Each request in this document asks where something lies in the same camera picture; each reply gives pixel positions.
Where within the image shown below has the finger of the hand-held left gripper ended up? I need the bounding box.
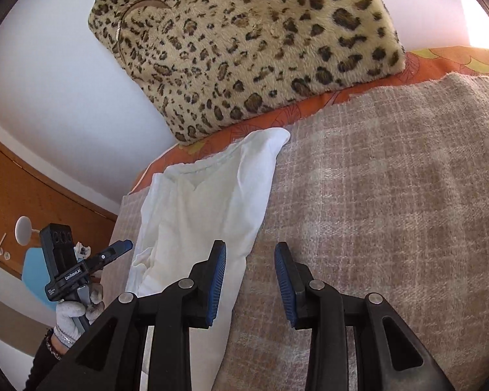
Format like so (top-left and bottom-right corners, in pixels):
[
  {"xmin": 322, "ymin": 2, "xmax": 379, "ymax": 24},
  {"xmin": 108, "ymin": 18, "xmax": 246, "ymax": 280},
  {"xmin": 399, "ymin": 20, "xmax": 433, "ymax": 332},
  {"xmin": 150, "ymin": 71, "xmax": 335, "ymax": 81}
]
[{"xmin": 75, "ymin": 239, "xmax": 133, "ymax": 270}]

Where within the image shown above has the orange floral bed sheet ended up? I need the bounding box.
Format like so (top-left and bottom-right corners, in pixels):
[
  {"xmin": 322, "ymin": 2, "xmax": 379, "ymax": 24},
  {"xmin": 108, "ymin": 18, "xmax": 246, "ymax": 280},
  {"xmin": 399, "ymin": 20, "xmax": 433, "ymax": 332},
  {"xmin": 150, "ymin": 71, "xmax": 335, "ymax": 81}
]
[{"xmin": 128, "ymin": 47, "xmax": 489, "ymax": 195}]

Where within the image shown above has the leopard print cushion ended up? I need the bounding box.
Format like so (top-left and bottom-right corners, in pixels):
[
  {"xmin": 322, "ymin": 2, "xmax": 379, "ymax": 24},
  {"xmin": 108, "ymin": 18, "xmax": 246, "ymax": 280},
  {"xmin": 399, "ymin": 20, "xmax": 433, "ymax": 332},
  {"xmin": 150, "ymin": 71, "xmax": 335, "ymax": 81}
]
[{"xmin": 87, "ymin": 0, "xmax": 407, "ymax": 145}]

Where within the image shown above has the person's left hand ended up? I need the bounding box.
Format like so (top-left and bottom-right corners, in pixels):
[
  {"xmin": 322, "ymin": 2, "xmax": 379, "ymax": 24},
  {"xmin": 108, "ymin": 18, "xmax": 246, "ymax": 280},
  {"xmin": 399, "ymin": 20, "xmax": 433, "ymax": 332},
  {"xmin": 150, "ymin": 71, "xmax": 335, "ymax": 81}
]
[{"xmin": 53, "ymin": 282, "xmax": 104, "ymax": 349}]

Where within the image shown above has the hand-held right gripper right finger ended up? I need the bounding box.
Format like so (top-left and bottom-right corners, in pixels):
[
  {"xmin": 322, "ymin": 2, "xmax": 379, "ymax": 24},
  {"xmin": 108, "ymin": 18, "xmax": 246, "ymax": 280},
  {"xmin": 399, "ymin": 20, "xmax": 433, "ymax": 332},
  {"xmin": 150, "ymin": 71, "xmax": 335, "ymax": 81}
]
[{"xmin": 274, "ymin": 242, "xmax": 455, "ymax": 391}]

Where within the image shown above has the beige plaid blanket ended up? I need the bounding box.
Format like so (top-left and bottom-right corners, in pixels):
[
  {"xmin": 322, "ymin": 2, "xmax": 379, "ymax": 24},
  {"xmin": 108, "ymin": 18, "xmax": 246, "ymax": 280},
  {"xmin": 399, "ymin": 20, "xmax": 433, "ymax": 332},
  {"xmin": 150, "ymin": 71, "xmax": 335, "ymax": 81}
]
[{"xmin": 106, "ymin": 72, "xmax": 489, "ymax": 391}]

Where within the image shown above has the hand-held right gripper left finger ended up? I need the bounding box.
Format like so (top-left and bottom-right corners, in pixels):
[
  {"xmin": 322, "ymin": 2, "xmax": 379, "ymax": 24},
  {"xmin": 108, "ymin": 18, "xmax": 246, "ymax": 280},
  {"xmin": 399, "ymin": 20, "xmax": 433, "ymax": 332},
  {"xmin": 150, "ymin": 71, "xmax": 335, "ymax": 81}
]
[{"xmin": 37, "ymin": 240, "xmax": 227, "ymax": 391}]

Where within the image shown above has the white t-shirt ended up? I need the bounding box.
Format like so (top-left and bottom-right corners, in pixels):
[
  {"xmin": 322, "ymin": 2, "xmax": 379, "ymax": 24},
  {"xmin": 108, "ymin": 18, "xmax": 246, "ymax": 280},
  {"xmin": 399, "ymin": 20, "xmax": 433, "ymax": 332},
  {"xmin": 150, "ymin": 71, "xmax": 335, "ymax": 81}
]
[{"xmin": 126, "ymin": 127, "xmax": 291, "ymax": 391}]

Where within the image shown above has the person's left forearm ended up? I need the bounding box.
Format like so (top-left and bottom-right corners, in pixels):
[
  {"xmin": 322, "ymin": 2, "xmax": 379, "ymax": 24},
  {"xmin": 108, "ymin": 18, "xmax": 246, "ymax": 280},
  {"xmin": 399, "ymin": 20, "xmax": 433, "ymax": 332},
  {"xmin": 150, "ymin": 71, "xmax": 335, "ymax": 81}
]
[{"xmin": 24, "ymin": 326, "xmax": 73, "ymax": 391}]

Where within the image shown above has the white lamp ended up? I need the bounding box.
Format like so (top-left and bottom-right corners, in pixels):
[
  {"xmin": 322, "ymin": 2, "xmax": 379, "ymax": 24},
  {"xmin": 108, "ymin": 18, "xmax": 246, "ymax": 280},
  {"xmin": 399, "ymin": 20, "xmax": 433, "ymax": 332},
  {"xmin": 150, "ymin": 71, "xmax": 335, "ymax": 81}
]
[{"xmin": 15, "ymin": 216, "xmax": 42, "ymax": 247}]

